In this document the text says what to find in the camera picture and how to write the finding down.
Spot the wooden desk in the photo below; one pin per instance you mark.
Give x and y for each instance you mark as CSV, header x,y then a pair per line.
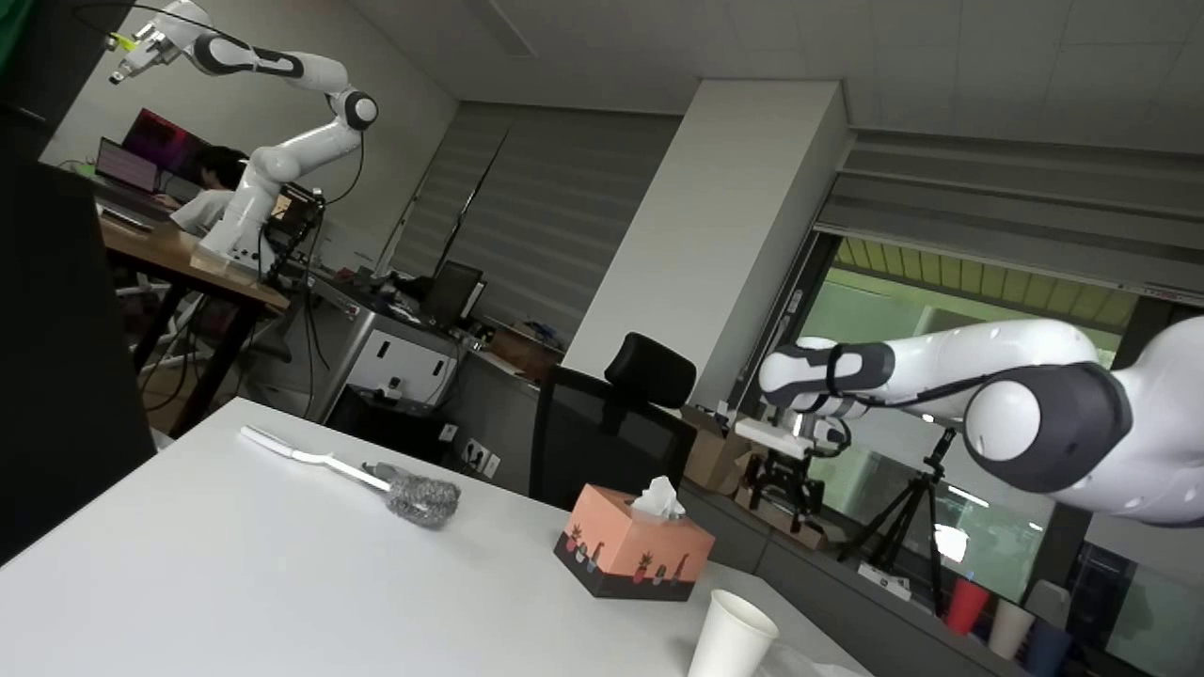
x,y
191,259

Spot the blue cup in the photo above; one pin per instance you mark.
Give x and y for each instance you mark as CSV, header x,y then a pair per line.
x,y
1045,651

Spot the flat brown cardboard box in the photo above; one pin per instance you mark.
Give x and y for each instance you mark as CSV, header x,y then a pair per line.
x,y
792,527

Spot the white paper cup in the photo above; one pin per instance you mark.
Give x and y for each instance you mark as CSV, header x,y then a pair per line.
x,y
732,640

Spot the dark laptop screen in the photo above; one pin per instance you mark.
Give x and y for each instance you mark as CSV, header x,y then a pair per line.
x,y
155,153

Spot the orange tissue box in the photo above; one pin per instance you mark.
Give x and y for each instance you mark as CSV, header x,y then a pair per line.
x,y
625,539

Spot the white plastic cup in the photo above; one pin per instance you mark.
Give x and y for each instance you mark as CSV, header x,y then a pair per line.
x,y
1011,631

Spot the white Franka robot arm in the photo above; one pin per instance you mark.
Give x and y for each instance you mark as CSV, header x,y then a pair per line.
x,y
1078,417

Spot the white tissue paper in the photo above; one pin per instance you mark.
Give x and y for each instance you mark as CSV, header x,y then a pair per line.
x,y
659,499

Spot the white power strip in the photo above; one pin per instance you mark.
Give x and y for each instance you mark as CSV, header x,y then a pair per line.
x,y
479,455

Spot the open brown cardboard box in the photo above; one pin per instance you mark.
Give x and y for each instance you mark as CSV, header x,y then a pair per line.
x,y
719,463

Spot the red cup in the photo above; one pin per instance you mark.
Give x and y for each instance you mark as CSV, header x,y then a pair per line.
x,y
964,608

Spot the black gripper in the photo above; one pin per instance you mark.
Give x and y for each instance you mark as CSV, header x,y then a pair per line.
x,y
787,472

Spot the grey window blinds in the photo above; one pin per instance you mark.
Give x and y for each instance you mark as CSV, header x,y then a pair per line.
x,y
551,211

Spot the black monitor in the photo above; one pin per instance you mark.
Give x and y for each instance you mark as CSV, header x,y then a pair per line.
x,y
452,295

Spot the grey low cabinet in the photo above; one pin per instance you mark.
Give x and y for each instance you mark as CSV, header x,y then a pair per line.
x,y
866,613

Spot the black office chair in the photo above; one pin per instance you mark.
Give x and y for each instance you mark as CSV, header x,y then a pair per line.
x,y
644,371

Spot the white computer case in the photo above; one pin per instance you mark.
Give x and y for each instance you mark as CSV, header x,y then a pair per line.
x,y
400,364

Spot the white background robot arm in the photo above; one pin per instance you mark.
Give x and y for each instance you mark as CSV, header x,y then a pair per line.
x,y
296,153

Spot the black foreground panel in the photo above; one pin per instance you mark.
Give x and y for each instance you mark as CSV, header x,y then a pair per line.
x,y
63,314

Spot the black camera tripod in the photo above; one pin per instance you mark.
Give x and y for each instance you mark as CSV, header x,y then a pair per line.
x,y
923,527

